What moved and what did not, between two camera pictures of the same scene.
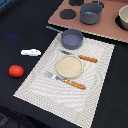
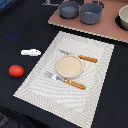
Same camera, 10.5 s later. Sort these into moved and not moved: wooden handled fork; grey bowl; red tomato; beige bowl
Moved: grey bowl
Not moved: beige bowl; red tomato; wooden handled fork
